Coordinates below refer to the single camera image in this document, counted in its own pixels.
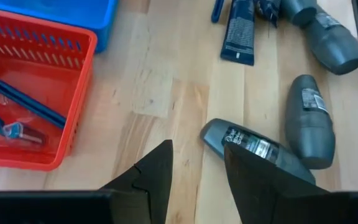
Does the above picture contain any small blue handle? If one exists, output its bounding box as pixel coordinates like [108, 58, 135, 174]
[211, 0, 226, 24]

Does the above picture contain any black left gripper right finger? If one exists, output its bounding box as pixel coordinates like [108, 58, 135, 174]
[224, 142, 329, 224]

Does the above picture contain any red plastic basket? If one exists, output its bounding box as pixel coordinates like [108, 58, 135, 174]
[0, 6, 98, 172]

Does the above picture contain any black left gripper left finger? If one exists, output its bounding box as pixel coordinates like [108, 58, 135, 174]
[99, 139, 175, 224]

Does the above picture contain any dark blue toiletry tube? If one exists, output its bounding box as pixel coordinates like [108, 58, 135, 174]
[219, 0, 256, 67]

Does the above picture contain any blue disposable razor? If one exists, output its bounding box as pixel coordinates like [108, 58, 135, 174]
[0, 102, 48, 146]
[0, 71, 67, 130]

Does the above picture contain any blue plastic basket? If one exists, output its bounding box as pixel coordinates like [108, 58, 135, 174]
[0, 0, 119, 54]

